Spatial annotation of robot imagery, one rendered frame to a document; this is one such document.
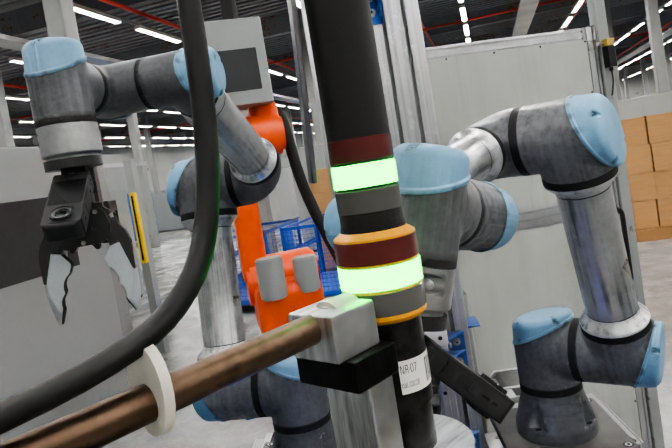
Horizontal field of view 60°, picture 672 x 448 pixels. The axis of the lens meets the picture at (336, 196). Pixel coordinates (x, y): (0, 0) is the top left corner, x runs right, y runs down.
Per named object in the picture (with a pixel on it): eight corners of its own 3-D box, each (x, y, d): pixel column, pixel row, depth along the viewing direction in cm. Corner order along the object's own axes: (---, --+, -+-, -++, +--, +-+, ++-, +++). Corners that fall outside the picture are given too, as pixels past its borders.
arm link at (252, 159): (300, 204, 123) (207, 92, 77) (251, 212, 124) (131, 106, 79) (297, 154, 127) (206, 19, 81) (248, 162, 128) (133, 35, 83)
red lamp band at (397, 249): (384, 268, 27) (380, 243, 27) (319, 268, 30) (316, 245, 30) (435, 248, 31) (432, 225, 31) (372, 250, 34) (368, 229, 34)
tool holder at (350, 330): (403, 545, 25) (366, 320, 24) (292, 499, 30) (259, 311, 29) (502, 447, 31) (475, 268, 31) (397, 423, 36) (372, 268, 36)
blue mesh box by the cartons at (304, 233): (289, 307, 707) (276, 228, 701) (323, 282, 826) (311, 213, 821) (358, 301, 679) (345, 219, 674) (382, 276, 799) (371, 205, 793)
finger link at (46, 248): (74, 287, 76) (88, 222, 76) (70, 289, 74) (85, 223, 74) (35, 280, 75) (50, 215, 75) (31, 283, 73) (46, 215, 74)
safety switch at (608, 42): (601, 97, 230) (593, 38, 228) (595, 99, 234) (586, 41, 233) (621, 94, 231) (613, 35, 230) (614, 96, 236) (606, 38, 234)
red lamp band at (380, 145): (366, 160, 28) (362, 135, 28) (317, 168, 30) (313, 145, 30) (407, 153, 30) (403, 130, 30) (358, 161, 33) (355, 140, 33)
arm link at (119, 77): (168, 113, 90) (133, 108, 80) (102, 125, 92) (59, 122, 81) (159, 62, 90) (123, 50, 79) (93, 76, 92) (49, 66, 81)
